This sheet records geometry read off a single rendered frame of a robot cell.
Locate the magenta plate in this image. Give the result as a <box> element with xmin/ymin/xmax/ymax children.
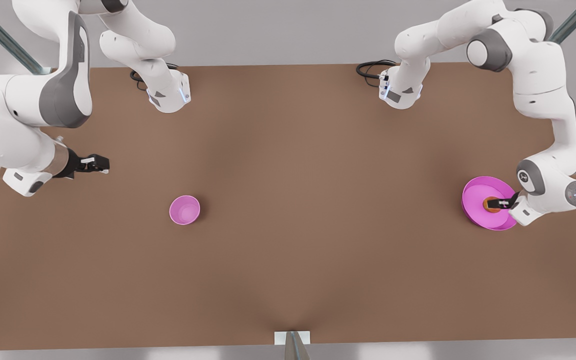
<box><xmin>462</xmin><ymin>176</ymin><xmax>518</xmax><ymax>231</ymax></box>

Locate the pink bowl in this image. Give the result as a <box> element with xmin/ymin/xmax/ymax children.
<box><xmin>169</xmin><ymin>195</ymin><xmax>201</xmax><ymax>226</ymax></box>

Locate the black cable loop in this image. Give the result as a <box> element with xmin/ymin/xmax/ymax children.
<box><xmin>356</xmin><ymin>60</ymin><xmax>399</xmax><ymax>88</ymax></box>
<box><xmin>130</xmin><ymin>63</ymin><xmax>179</xmax><ymax>92</ymax></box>

